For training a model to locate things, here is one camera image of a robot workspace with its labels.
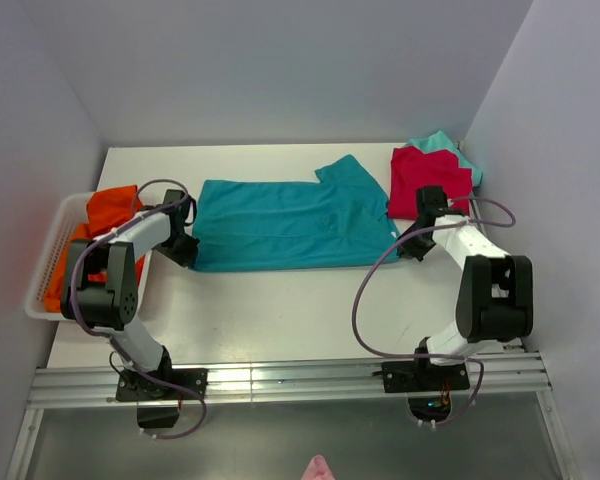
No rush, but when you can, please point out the black box under left base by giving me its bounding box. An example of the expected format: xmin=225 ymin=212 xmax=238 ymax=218
xmin=136 ymin=407 xmax=180 ymax=430

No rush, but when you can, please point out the aluminium right side rail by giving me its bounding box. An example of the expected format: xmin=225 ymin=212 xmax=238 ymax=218
xmin=457 ymin=142 xmax=529 ymax=354

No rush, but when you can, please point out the teal t-shirt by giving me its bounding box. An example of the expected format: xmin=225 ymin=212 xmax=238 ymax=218
xmin=192 ymin=155 xmax=399 ymax=273

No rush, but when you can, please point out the folded teal t-shirt underneath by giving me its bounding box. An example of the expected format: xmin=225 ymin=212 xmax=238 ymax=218
xmin=405 ymin=130 xmax=483 ymax=188

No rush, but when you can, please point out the orange t-shirt in basket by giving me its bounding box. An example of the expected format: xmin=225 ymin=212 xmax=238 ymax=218
xmin=42 ymin=185 xmax=138 ymax=313

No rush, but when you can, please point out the pink object at bottom edge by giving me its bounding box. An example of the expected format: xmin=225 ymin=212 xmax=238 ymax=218
xmin=301 ymin=455 xmax=335 ymax=480

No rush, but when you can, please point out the aluminium front rail frame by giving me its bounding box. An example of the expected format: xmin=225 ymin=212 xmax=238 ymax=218
xmin=26 ymin=351 xmax=551 ymax=410

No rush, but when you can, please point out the folded red t-shirt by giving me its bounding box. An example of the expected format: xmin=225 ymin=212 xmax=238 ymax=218
xmin=388 ymin=146 xmax=473 ymax=220

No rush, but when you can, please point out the white plastic laundry basket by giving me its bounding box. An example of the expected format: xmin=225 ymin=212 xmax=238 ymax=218
xmin=25 ymin=192 xmax=143 ymax=321

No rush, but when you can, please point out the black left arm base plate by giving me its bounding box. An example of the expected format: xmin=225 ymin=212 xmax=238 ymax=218
xmin=115 ymin=368 xmax=209 ymax=403

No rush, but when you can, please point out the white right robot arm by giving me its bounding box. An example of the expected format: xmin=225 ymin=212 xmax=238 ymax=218
xmin=398 ymin=186 xmax=533 ymax=390

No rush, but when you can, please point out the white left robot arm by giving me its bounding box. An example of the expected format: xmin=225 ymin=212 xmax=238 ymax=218
xmin=61 ymin=187 xmax=199 ymax=399

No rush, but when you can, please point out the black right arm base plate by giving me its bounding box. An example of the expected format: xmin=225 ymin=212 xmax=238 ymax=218
xmin=373 ymin=360 xmax=470 ymax=393

